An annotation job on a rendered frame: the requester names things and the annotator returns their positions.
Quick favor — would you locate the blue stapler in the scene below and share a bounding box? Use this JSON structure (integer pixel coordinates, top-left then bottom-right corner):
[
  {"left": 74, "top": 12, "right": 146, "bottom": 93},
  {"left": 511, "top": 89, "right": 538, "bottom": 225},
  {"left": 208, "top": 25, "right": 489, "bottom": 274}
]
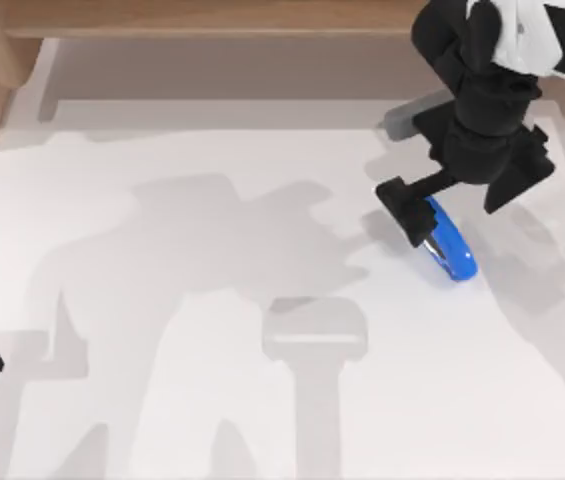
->
[{"left": 420, "top": 194, "right": 478, "bottom": 284}]

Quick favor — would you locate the pale grey rounded box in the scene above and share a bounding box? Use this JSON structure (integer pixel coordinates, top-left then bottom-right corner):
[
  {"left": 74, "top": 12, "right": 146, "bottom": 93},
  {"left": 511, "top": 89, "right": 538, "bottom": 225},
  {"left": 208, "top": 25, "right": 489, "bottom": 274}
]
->
[{"left": 383, "top": 91, "right": 457, "bottom": 142}]

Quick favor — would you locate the wooden cupboard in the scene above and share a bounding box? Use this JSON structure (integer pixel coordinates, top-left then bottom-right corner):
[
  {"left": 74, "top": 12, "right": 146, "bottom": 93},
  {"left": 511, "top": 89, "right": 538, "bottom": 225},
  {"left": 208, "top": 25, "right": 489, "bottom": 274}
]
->
[{"left": 0, "top": 0, "right": 565, "bottom": 154}]

